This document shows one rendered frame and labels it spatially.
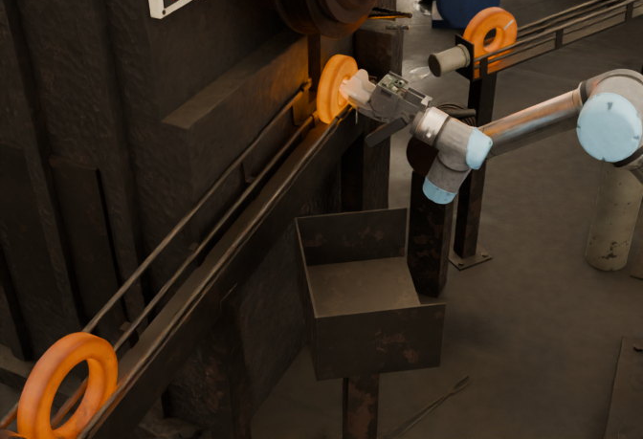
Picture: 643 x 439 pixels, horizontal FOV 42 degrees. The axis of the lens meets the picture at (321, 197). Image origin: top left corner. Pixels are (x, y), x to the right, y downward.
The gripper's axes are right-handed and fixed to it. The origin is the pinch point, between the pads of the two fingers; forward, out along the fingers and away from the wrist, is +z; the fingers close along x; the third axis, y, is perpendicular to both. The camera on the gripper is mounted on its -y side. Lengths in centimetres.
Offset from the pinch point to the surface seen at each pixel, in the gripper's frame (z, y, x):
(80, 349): -2, -1, 88
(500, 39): -22, 2, -50
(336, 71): 0.6, 5.5, 3.9
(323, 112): -0.8, -2.9, 7.4
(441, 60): -13.2, -1.9, -33.7
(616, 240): -77, -41, -59
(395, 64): -5.3, -1.9, -21.9
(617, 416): -91, -47, -2
